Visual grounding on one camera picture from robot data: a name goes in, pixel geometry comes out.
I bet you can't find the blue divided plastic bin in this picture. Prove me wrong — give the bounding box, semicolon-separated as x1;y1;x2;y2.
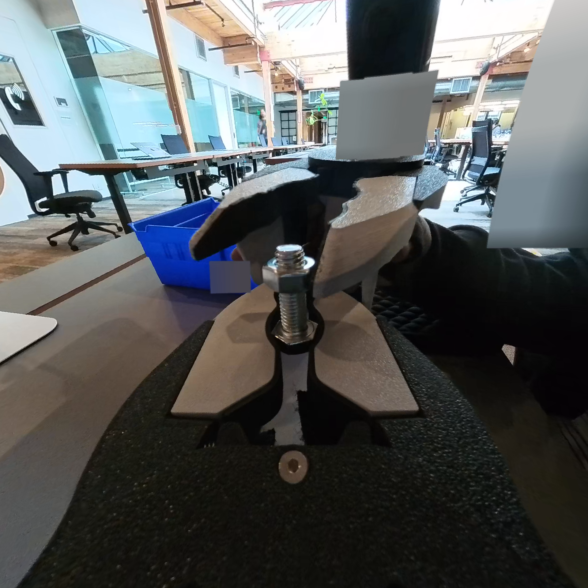
129;198;260;292

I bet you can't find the black textured pad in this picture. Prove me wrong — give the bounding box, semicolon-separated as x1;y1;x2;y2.
370;289;442;341

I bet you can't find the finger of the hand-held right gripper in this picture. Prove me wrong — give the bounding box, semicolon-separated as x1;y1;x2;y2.
189;172;322;286
315;176;422;308

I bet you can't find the steel hex bolt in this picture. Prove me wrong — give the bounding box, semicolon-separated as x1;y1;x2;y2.
271;245;319;345

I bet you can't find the dark phone icon window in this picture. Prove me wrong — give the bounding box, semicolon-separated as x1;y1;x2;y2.
0;54;45;127

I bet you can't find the white desk stand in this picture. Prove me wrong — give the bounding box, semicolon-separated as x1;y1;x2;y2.
0;311;58;364

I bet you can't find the black office chair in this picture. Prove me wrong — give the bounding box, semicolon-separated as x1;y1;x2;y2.
0;133;124;252
454;119;506;217

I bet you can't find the wooden desk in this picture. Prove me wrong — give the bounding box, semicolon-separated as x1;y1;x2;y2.
59;152;217;235

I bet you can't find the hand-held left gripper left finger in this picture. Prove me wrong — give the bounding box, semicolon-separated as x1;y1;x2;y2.
171;289;283;419

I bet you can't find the wooden pillar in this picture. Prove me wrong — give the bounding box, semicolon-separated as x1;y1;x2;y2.
145;0;196;152

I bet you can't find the open grey laptop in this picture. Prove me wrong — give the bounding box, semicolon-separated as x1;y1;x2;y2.
131;141;172;158

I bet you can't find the person's right hand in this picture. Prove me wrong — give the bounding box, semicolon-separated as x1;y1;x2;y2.
390;216;433;265

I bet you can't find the hanging green plant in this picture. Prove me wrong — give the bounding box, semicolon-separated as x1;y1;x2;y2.
305;92;335;126

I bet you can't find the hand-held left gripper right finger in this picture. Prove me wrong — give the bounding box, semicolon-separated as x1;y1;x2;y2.
307;292;420;418

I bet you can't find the person's right forearm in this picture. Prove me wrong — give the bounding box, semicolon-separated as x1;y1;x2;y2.
381;220;588;419

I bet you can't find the steel hex nut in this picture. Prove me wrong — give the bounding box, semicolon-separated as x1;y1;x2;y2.
262;255;316;286

